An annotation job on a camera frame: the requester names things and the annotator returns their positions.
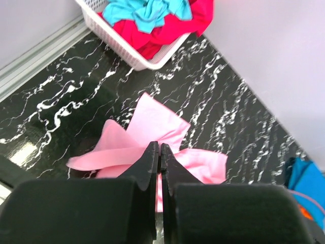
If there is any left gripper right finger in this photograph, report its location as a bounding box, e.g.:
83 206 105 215
160 143 202 243

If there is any folded orange t shirt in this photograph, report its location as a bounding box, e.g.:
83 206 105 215
298 204 313 221

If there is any white plastic basket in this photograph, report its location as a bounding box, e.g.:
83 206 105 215
75 0 190 71

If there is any folded teal t shirt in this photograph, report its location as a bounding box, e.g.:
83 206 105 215
283 158 324 230

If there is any aluminium frame rail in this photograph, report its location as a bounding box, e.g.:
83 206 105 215
1 16 90 101

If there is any red t shirt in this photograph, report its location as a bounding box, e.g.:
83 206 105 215
98 0 214 59

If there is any pink t shirt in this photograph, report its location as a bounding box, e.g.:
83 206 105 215
66 92 228 213

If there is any light blue t shirt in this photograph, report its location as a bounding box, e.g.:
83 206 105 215
102 0 192 34

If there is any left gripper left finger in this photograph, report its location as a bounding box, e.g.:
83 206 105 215
119 141 158 240

